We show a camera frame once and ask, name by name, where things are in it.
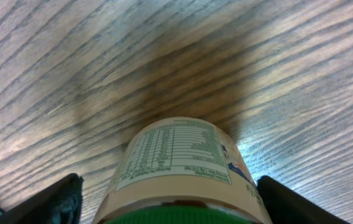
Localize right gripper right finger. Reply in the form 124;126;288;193
257;175;349;224

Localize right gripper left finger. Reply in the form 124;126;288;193
0;173;84;224

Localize green lid seasoning jar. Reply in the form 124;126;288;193
93;117;271;223

